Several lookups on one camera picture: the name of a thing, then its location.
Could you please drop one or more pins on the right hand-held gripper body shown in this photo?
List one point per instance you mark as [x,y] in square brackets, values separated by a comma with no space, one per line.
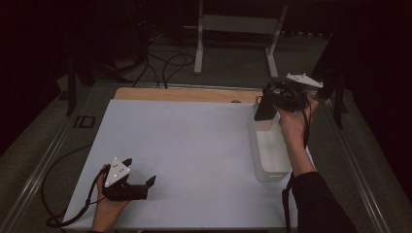
[290,95]

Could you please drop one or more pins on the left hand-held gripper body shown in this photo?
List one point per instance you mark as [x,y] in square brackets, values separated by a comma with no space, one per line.
[118,176]

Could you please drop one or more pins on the black phone case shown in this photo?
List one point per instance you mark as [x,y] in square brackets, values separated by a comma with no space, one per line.
[265,111]

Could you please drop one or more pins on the white plastic bin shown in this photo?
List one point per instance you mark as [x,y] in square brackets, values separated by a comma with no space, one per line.
[270,152]

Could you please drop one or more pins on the person's right hand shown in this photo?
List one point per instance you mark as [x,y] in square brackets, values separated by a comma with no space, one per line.
[296,126]

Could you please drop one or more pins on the person's left hand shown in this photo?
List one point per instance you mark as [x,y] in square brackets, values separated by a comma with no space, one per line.
[108,213]

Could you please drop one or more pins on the black tripod stand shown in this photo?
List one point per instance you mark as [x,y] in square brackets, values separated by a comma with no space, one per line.
[336,97]

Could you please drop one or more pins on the white table mat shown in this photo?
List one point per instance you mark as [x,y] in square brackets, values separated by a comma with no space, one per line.
[200,155]

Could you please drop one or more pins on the white metal stand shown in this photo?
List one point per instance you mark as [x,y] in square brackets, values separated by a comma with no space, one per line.
[238,24]

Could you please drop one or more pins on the black stand leg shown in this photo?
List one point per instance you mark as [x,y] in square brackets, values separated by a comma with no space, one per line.
[72,87]

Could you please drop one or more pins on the metal floor rail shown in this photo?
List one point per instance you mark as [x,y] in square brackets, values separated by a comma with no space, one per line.
[359,174]
[35,174]

